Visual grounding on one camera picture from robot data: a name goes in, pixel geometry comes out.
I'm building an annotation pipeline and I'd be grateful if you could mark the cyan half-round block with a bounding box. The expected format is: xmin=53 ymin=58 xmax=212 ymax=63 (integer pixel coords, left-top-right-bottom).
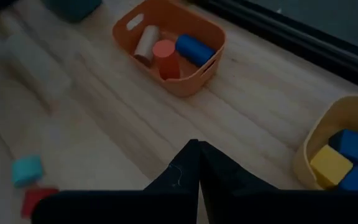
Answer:
xmin=11 ymin=154 xmax=45 ymax=189

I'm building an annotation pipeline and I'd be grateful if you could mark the yellow plastic bin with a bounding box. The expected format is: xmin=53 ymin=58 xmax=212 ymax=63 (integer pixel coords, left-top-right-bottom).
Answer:
xmin=293 ymin=95 xmax=358 ymax=191

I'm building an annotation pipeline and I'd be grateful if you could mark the teal plastic bin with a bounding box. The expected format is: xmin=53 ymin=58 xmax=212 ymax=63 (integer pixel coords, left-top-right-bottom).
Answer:
xmin=40 ymin=0 xmax=103 ymax=22

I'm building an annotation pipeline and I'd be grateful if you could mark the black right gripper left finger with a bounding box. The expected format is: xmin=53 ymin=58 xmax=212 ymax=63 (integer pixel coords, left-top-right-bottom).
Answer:
xmin=143 ymin=139 xmax=201 ymax=224

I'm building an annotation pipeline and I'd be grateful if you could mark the red half-round block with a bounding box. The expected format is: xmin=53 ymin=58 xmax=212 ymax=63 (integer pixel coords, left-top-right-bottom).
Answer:
xmin=20 ymin=187 xmax=60 ymax=218

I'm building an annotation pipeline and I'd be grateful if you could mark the orange cylinder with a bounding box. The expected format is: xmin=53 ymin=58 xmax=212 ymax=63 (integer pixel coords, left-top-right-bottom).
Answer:
xmin=152 ymin=39 xmax=181 ymax=81

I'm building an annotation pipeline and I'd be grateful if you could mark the blue cylinder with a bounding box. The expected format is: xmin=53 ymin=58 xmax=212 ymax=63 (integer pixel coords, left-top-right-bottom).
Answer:
xmin=175 ymin=33 xmax=216 ymax=67

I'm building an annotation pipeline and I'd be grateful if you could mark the yellow cube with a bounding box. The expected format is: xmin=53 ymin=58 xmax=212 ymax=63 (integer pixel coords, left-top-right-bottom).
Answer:
xmin=309 ymin=144 xmax=354 ymax=189

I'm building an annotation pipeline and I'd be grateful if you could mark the orange plastic bin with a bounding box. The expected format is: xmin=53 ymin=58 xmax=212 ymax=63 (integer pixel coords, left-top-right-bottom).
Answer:
xmin=112 ymin=0 xmax=227 ymax=98

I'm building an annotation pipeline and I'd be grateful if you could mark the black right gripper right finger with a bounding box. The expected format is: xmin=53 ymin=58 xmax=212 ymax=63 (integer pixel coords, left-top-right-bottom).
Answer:
xmin=200 ymin=141 xmax=279 ymax=224

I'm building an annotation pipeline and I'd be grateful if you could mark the natural wood cylinder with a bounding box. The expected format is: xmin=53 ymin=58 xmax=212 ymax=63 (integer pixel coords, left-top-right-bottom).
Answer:
xmin=133 ymin=24 xmax=161 ymax=68

